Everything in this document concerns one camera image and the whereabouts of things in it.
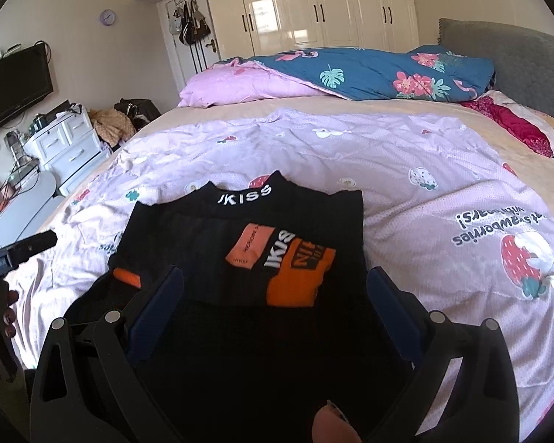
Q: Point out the cream glossy wardrobe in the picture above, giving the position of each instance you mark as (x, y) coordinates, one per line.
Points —
(304, 4)

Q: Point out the white drawer cabinet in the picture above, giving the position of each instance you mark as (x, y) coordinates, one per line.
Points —
(69, 152)

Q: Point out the beige bed sheet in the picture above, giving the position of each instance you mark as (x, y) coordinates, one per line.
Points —
(526, 166)

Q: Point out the red and cream pillow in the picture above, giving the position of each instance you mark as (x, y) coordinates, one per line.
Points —
(512, 124)

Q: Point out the black long-sleeved sweater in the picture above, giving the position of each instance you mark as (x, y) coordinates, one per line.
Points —
(240, 332)

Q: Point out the brown cloth pile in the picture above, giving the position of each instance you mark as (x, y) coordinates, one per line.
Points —
(113, 129)

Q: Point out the hanging handbags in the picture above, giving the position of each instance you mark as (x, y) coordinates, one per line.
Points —
(191, 27)

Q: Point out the person's right hand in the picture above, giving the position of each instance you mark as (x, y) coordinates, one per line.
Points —
(334, 427)

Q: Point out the person's left hand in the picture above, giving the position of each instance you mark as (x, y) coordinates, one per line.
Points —
(10, 302)

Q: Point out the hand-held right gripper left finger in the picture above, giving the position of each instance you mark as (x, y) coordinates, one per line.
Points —
(154, 314)

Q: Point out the blue floral quilt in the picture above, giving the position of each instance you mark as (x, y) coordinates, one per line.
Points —
(374, 74)

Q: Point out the lavender strawberry printed blanket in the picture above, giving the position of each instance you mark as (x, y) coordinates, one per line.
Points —
(420, 221)

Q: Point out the pale grey oval table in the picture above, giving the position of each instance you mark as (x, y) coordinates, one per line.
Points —
(23, 207)

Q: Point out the pink pillow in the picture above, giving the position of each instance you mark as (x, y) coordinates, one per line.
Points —
(240, 83)

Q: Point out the purple wall clock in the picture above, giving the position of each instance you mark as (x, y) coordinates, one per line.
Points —
(107, 17)

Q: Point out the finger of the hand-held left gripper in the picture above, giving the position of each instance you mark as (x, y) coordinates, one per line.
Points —
(34, 243)

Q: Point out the white door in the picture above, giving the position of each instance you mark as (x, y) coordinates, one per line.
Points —
(182, 64)

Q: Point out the black television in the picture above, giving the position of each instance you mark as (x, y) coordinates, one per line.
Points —
(14, 87)

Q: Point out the grey upholstered headboard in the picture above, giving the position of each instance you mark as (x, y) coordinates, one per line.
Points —
(512, 50)

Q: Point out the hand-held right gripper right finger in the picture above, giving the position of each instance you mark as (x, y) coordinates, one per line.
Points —
(392, 314)

